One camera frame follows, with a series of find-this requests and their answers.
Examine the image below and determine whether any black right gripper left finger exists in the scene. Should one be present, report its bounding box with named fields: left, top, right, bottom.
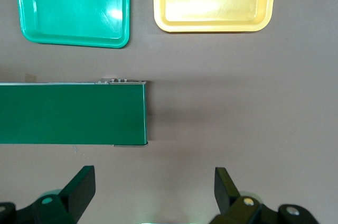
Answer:
left=0, top=165, right=96, bottom=224

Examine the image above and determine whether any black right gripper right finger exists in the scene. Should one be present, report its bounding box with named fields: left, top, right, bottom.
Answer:
left=211, top=167, right=320, bottom=224

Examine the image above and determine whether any green conveyor belt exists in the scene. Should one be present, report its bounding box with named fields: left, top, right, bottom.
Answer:
left=0, top=78, right=149, bottom=147

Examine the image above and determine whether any green plastic tray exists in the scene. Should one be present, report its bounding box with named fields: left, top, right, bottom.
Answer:
left=13, top=0, right=131, bottom=49

